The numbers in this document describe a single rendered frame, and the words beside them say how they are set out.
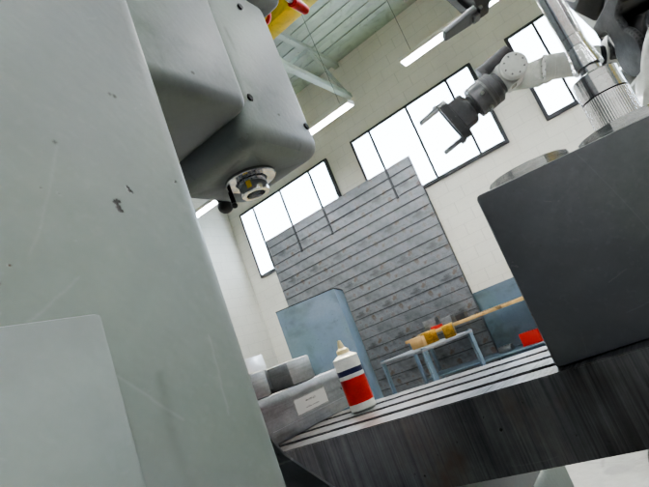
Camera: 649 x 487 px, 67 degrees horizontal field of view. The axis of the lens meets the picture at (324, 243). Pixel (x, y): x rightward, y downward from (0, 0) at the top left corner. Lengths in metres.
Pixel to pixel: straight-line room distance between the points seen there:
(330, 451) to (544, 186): 0.39
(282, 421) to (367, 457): 0.22
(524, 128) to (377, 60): 3.00
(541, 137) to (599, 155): 7.83
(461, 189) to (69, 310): 8.37
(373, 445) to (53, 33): 0.50
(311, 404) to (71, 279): 0.63
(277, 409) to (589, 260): 0.49
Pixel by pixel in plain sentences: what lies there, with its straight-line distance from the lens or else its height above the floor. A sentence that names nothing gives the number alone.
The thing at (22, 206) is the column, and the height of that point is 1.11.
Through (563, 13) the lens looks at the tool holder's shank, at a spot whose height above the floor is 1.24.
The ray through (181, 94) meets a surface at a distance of 0.64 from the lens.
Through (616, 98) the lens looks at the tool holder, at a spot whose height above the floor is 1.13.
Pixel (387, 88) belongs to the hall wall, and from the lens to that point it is 9.43.
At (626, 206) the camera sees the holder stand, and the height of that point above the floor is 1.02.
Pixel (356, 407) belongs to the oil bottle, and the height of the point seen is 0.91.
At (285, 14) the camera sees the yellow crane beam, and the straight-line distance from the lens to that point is 6.18.
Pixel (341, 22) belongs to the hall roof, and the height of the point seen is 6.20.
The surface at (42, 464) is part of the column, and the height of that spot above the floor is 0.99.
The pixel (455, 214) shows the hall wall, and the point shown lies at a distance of 8.56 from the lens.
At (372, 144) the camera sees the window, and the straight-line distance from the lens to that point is 9.25.
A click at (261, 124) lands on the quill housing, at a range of 0.74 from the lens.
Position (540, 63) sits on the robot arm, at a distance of 1.49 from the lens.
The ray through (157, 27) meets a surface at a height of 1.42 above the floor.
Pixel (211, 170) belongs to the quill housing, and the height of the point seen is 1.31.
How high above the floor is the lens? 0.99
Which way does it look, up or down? 13 degrees up
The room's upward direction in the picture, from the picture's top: 21 degrees counter-clockwise
